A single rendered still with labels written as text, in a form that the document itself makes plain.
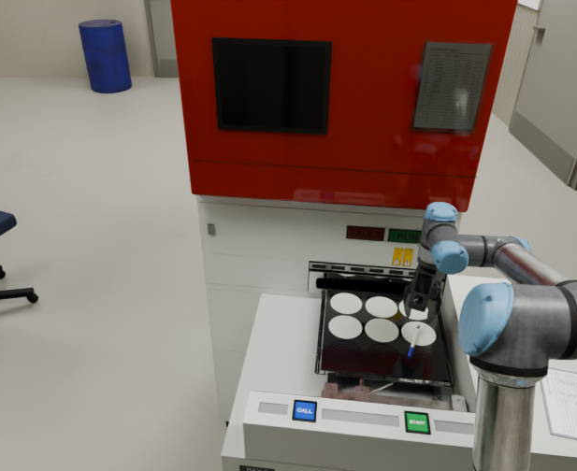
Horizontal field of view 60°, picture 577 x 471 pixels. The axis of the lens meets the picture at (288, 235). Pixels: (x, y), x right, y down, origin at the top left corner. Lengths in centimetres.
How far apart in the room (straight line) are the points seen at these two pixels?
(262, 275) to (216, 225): 24
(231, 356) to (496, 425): 131
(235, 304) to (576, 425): 109
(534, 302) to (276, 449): 72
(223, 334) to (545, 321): 133
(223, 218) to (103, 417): 128
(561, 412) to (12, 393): 232
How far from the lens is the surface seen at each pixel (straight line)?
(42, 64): 769
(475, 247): 122
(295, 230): 160
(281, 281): 173
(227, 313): 186
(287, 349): 157
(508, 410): 88
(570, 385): 148
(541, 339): 85
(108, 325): 299
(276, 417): 124
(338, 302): 162
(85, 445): 251
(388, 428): 125
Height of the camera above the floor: 196
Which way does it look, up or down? 33 degrees down
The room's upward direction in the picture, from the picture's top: 1 degrees clockwise
